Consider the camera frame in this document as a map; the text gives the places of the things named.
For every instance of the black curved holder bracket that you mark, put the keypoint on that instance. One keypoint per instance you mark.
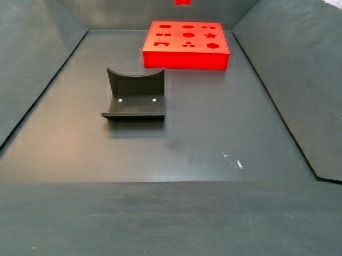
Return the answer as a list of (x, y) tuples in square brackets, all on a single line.
[(138, 96)]

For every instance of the red arch object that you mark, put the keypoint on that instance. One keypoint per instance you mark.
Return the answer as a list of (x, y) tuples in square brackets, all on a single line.
[(182, 2)]

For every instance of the red shape sorter block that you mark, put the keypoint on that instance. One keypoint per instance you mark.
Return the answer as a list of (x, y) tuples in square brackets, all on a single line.
[(186, 45)]

